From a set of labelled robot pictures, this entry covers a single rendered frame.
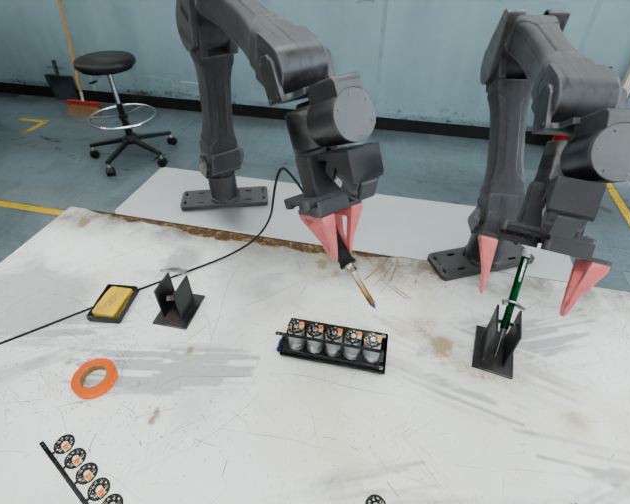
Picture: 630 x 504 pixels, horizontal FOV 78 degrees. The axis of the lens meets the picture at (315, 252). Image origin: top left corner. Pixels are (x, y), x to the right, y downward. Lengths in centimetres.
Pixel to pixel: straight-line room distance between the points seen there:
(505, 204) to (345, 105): 37
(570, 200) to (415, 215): 49
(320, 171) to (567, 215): 27
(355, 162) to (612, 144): 25
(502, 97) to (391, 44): 229
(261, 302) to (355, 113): 38
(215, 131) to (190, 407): 50
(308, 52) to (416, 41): 252
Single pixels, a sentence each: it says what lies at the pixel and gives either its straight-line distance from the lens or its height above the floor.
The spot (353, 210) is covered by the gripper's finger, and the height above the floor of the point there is 97.
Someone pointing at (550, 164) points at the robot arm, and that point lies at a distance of 55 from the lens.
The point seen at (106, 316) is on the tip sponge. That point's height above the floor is 76.
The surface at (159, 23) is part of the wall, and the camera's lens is 355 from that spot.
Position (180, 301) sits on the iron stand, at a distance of 67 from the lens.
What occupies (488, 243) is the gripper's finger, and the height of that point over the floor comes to 96.
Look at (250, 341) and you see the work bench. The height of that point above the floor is 75.
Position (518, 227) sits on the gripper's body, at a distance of 54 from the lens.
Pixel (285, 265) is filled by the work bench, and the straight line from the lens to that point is 76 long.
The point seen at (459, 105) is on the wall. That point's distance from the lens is 314.
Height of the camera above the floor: 127
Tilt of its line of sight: 41 degrees down
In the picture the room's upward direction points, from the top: straight up
